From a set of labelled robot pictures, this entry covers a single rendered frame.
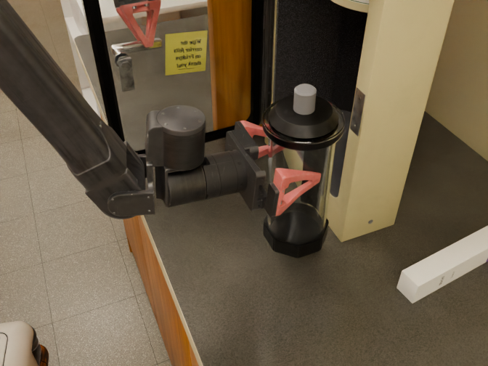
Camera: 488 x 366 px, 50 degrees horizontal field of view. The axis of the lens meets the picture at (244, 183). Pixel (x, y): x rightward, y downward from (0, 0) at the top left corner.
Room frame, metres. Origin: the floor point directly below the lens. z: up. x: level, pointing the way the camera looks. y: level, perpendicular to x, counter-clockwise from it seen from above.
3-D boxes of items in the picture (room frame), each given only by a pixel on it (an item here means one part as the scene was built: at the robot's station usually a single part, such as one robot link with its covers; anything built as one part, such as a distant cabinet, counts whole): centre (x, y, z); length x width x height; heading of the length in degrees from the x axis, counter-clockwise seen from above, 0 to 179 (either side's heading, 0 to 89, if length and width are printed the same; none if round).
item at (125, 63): (0.77, 0.20, 1.18); 0.02 x 0.02 x 0.06; 25
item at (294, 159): (0.57, -0.08, 1.12); 0.11 x 0.11 x 0.21
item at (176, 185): (0.51, 0.08, 1.18); 0.07 x 0.06 x 0.07; 113
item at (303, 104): (0.57, -0.08, 1.24); 0.09 x 0.09 x 0.07
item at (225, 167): (0.53, 0.02, 1.17); 0.10 x 0.07 x 0.07; 23
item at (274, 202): (0.53, -0.05, 1.16); 0.09 x 0.07 x 0.07; 113
